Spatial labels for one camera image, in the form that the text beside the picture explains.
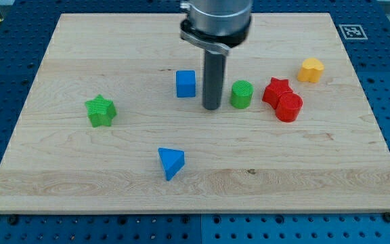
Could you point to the green cylinder block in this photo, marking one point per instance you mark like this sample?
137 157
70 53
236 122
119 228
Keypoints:
241 94

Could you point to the blue cube block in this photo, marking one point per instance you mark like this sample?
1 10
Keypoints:
185 83

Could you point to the red cylinder block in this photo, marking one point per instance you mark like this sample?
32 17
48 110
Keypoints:
288 107

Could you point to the blue triangle block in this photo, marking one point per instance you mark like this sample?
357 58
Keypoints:
172 161

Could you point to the wooden board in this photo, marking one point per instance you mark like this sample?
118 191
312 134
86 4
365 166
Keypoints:
331 159

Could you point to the red star block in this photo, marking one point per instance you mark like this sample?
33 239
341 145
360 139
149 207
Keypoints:
275 90

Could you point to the green star block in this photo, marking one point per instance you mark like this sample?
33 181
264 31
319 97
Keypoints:
100 111

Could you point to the yellow heart block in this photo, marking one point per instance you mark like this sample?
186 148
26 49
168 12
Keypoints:
311 70

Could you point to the white fiducial marker tag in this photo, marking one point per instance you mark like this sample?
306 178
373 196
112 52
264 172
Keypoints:
353 32

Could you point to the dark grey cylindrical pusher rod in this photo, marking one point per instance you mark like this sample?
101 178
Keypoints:
213 79

